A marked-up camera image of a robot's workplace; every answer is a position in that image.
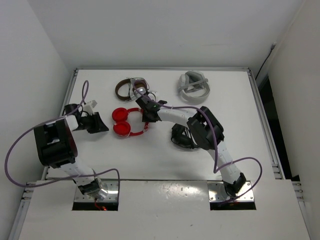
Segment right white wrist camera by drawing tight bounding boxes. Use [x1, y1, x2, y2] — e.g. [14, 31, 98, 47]
[147, 91, 158, 101]

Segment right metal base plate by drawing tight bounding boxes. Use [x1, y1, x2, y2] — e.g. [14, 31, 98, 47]
[207, 181, 255, 203]

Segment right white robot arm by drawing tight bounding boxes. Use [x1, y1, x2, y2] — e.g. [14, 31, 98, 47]
[135, 95, 246, 198]

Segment red headphones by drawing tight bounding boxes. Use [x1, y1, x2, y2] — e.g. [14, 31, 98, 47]
[111, 107, 149, 137]

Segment metal base plate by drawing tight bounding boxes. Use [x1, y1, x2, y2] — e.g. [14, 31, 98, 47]
[207, 181, 255, 203]
[73, 180, 119, 203]

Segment white grey headphones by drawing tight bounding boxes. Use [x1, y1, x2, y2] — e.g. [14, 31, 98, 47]
[177, 70, 211, 103]

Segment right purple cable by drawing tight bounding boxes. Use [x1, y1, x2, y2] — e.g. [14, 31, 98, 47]
[132, 80, 263, 203]

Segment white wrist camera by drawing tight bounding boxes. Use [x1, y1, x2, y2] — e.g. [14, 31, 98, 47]
[147, 91, 158, 101]
[83, 100, 98, 115]

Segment brown silver headphones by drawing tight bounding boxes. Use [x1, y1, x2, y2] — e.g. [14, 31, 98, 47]
[114, 77, 151, 102]

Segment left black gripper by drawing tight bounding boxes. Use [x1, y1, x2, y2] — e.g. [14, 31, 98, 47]
[74, 112, 109, 134]

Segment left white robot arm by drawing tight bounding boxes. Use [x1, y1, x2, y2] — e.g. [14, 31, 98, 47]
[33, 103, 109, 200]

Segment black wall cable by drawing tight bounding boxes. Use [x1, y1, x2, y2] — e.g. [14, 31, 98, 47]
[255, 43, 277, 78]

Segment black headphones with cable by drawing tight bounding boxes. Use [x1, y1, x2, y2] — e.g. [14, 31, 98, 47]
[170, 123, 200, 150]

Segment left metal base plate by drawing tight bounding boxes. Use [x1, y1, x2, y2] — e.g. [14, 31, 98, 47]
[73, 180, 119, 203]

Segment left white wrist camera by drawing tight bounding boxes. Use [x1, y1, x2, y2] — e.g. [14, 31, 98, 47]
[83, 100, 98, 115]

